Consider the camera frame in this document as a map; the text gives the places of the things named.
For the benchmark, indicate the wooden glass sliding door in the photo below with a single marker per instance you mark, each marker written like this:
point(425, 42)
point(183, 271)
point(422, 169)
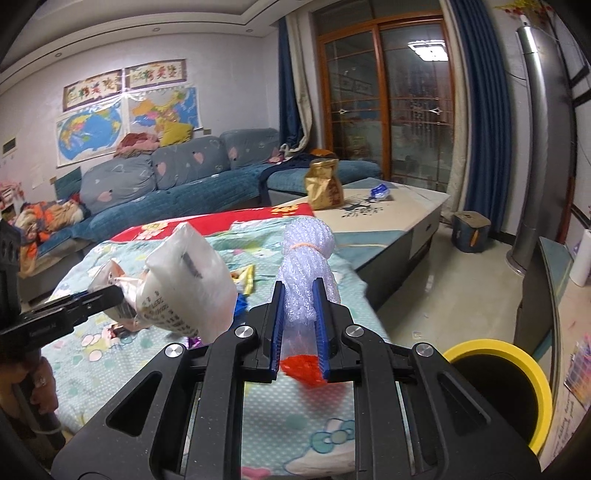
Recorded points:
point(388, 97)

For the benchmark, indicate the blue grey sectional sofa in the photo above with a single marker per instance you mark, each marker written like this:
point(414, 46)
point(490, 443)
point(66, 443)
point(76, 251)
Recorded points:
point(237, 169)

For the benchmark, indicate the yellow rimmed black trash bin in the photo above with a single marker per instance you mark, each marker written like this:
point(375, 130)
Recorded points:
point(512, 382)

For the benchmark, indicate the china map poster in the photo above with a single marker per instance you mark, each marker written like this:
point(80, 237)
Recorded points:
point(148, 111)

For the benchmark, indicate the yellow candy wrapper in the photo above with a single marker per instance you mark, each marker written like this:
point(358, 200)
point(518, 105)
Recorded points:
point(243, 277)

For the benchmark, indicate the colourful bead tray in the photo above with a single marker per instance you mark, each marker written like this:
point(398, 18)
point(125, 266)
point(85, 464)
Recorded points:
point(579, 373)

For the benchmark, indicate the world map poster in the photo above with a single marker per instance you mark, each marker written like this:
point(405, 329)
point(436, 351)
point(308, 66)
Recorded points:
point(89, 132)

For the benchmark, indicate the dark blue curtain left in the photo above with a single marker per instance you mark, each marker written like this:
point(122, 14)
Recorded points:
point(291, 128)

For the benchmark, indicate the orange plastic net scrap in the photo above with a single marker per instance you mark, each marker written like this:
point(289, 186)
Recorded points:
point(305, 369)

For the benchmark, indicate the calligraphy picture left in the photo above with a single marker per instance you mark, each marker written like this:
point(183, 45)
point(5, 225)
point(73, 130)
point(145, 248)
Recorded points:
point(92, 89)

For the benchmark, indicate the gold paper snack bag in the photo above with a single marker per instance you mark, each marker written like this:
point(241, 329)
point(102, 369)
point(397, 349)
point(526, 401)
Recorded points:
point(323, 186)

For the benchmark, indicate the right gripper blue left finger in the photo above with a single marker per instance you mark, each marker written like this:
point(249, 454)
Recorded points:
point(277, 308)

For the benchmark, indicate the dark blue curtain right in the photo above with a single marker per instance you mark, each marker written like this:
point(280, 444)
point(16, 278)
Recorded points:
point(490, 113)

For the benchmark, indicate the white foam net wrapper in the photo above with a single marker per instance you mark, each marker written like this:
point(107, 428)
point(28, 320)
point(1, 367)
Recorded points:
point(307, 245)

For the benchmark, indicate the pile of clothes on sofa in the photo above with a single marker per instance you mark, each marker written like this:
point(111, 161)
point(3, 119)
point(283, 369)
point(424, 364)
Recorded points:
point(46, 221)

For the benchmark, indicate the calligraphy picture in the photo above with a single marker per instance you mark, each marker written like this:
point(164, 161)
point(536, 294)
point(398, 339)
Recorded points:
point(92, 89)
point(155, 74)

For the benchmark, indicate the dark blue curtain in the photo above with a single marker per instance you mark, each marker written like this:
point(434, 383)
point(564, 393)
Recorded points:
point(291, 128)
point(490, 113)

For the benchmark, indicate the purple foil wrapper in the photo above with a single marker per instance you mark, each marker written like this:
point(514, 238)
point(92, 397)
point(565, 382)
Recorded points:
point(193, 342)

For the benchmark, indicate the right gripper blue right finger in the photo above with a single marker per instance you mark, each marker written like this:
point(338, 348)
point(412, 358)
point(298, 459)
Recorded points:
point(321, 305)

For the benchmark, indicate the blue storage box stool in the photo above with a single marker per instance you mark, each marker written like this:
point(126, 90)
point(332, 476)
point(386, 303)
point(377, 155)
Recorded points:
point(470, 231)

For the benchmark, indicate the silver tower air conditioner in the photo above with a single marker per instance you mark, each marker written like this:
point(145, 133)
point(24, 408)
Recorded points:
point(545, 211)

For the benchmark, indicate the calligraphy picture right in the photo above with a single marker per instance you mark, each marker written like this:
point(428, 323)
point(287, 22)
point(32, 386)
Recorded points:
point(155, 74)

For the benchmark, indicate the white paper towel roll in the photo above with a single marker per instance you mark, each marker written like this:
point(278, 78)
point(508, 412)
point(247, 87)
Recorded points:
point(580, 269)

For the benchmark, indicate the blue white crumpled wrapper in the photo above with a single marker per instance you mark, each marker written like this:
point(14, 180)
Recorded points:
point(380, 193)

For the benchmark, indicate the grey coffee table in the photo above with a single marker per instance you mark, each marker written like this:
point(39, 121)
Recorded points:
point(384, 240)

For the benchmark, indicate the white printed plastic bag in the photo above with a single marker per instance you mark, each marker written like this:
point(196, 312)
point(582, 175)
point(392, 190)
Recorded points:
point(184, 288)

